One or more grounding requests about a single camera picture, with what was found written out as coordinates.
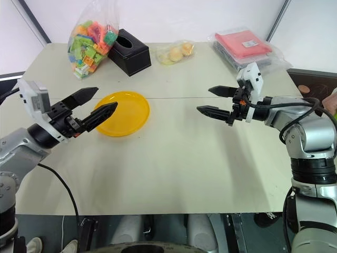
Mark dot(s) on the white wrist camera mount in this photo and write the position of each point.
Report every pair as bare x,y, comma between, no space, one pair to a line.
255,79
29,100

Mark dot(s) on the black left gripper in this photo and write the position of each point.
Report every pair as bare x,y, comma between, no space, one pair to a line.
63,122

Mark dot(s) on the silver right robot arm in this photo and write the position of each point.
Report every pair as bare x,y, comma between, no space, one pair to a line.
313,137

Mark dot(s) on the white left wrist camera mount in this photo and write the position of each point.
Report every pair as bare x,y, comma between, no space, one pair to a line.
29,100

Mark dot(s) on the black shoe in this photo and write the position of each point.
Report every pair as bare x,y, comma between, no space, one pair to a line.
264,219

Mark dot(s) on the bag of colourful toy blocks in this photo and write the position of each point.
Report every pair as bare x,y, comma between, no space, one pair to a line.
88,44

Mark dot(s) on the yellow plastic plate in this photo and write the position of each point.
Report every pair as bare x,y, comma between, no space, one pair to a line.
126,116

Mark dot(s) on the clear bag with red cloth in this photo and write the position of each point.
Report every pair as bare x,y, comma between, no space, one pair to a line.
245,46

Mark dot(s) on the bag of yellow buns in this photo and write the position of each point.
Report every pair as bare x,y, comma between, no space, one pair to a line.
176,52

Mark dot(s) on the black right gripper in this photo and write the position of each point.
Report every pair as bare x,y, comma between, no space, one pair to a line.
239,108

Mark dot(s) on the black tissue box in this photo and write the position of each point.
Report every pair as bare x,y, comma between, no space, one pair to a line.
131,54

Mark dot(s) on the silver rounded robot leg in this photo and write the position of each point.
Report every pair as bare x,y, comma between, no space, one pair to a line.
201,232
127,228

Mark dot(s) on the grey frame post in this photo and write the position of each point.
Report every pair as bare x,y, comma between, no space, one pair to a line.
31,21
277,19

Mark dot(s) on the person's bare hand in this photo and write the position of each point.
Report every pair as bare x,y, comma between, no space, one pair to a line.
331,101

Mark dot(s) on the dark board with brown disc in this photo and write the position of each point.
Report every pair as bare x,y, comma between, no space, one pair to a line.
313,81

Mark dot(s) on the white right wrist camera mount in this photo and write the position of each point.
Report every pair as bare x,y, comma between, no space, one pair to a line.
255,79

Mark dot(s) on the white shoe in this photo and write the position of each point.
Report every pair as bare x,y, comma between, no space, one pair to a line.
71,247
34,245

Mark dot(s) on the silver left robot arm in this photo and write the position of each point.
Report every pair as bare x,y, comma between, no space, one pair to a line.
15,150

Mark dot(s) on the dark rounded robot base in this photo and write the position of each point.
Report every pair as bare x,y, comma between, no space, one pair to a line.
144,248

